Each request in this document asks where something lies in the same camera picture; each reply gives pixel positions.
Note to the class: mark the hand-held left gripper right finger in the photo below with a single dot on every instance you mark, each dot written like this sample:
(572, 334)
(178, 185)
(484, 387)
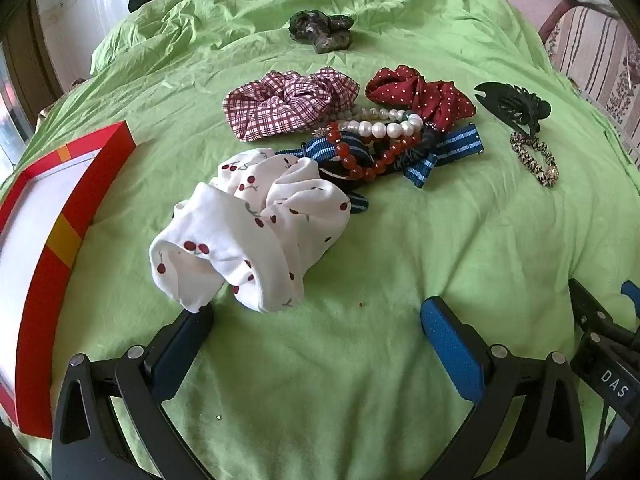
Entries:
(450, 345)

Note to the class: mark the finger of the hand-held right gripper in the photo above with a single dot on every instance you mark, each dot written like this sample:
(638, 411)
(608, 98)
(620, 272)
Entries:
(590, 305)
(631, 297)

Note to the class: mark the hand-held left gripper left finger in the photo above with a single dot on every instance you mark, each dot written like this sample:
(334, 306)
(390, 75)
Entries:
(182, 350)

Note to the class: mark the white cherry print scrunchie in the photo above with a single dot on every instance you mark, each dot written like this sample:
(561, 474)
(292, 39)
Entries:
(225, 225)

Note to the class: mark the red cardboard box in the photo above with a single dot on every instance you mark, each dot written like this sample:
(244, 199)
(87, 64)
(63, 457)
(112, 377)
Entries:
(30, 240)

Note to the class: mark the red polka dot scrunchie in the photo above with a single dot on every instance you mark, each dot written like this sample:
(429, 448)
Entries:
(440, 97)

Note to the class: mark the red plaid scrunchie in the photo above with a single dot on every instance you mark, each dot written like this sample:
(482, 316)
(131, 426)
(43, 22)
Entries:
(255, 110)

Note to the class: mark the green blanket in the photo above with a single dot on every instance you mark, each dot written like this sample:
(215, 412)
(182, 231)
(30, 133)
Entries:
(350, 260)

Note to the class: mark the blue striped ribbon bow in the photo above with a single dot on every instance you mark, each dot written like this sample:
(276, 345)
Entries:
(457, 142)

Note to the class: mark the black hair claw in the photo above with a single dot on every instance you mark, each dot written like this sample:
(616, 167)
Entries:
(510, 105)

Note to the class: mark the brown patterned bedspread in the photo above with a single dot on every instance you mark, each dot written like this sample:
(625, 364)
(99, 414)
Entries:
(75, 85)

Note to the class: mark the window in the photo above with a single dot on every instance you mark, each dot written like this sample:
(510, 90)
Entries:
(10, 110)

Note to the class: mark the dark green scrunchie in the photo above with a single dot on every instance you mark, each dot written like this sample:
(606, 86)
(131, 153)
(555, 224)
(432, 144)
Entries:
(320, 35)

